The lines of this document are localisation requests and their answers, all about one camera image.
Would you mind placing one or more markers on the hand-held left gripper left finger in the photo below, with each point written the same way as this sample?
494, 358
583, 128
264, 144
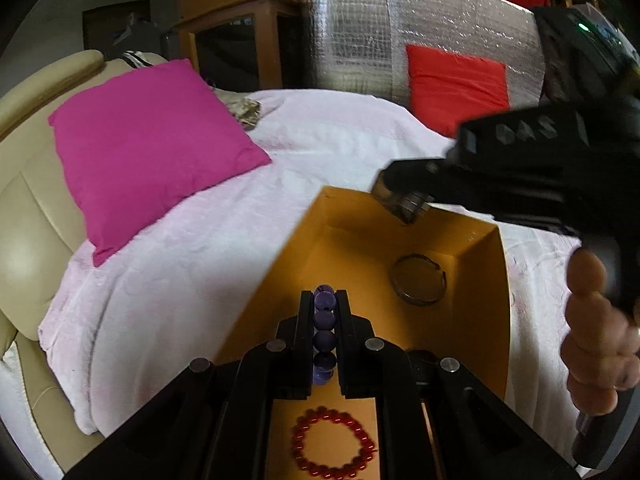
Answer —
309, 320

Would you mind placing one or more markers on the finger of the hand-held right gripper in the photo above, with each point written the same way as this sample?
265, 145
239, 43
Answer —
415, 172

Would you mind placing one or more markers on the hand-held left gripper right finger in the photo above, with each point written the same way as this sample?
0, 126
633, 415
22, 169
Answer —
342, 320

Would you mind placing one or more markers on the silver watch with gold face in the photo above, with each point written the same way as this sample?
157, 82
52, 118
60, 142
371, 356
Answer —
412, 205

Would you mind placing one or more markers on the black bangle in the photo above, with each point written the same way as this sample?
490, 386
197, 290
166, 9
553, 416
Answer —
417, 302

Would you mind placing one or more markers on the orange box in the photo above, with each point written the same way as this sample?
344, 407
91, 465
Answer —
350, 240

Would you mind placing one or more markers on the person's right hand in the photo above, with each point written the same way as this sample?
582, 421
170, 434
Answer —
595, 330

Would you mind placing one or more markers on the red cushion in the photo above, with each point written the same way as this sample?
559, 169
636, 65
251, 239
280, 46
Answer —
455, 90

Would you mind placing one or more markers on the pale pink fluffy blanket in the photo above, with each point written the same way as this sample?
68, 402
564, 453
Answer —
200, 270

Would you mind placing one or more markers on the silver foil insulation panel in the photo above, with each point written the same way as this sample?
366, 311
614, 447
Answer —
350, 35

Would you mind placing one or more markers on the patterned cloth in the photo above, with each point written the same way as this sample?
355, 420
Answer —
245, 112

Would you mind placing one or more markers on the magenta cushion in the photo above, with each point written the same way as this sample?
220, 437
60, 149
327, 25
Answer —
150, 150

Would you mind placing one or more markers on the black white striped cloth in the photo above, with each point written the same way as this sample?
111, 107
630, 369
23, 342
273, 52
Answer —
137, 58

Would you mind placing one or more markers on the beige leather sofa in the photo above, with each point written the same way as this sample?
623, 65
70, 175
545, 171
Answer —
30, 200

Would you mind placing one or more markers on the white fluffy cloth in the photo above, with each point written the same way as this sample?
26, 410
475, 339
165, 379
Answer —
15, 400

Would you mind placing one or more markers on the dark framed panel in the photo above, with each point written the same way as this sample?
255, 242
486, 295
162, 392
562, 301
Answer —
115, 25

